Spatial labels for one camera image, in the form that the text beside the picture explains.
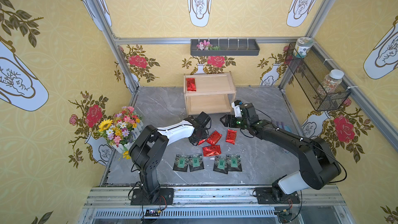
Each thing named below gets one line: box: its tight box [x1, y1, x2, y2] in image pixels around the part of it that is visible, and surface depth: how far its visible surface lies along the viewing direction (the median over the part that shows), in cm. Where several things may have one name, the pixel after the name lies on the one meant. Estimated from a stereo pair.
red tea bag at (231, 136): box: [225, 129, 237, 145], surface depth 94 cm
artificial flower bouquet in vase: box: [97, 106, 144, 161], surface depth 81 cm
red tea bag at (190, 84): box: [186, 77, 197, 92], surface depth 94 cm
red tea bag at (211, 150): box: [202, 145, 222, 157], surface depth 89 cm
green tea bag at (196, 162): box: [188, 152, 205, 173], surface depth 86 cm
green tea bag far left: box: [172, 154, 190, 173], surface depth 86 cm
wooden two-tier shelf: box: [183, 71, 237, 117], surface depth 98 cm
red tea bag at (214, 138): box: [206, 130, 223, 146], surface depth 94 cm
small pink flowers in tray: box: [196, 39, 221, 51], surface depth 89 cm
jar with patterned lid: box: [293, 36, 315, 59], surface depth 87 cm
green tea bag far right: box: [225, 154, 243, 172], surface depth 86 cm
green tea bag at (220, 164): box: [212, 155, 229, 175], surface depth 85 cm
